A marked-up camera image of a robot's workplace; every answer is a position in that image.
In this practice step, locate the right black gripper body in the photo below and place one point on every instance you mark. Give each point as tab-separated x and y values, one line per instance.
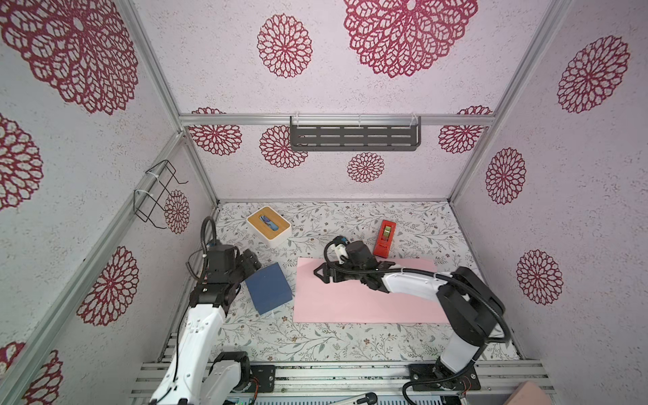
332	272

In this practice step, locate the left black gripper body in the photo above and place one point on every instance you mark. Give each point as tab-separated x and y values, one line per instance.
233	275

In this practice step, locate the dark blue gift box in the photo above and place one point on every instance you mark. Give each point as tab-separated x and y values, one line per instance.
269	289

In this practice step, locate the pink wrapping paper sheet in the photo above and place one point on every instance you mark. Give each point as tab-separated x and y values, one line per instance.
353	302

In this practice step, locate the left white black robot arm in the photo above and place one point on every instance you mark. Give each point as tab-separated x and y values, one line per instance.
189	379

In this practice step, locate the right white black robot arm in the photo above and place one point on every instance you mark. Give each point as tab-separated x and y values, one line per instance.
475	313

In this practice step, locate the white box with wooden lid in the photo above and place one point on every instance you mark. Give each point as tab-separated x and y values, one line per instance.
270	238

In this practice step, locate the red tape dispenser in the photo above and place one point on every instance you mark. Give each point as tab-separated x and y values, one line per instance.
384	240

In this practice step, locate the blue item on wooden lid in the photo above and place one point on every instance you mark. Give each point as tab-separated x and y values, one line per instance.
271	225

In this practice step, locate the pink object bottom right corner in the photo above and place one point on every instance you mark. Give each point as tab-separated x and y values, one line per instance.
529	393

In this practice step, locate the black wire wall rack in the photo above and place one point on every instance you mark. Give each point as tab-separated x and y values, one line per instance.
146	200

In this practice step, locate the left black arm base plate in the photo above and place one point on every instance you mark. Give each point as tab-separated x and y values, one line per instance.
258	379

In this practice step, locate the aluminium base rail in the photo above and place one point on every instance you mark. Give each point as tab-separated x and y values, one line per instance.
328	382

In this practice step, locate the black knob handle front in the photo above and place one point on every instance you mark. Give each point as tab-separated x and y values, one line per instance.
363	399

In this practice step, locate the grey slotted wall shelf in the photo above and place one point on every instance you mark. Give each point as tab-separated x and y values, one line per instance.
354	137

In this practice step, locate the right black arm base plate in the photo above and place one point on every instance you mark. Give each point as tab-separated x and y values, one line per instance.
436	377

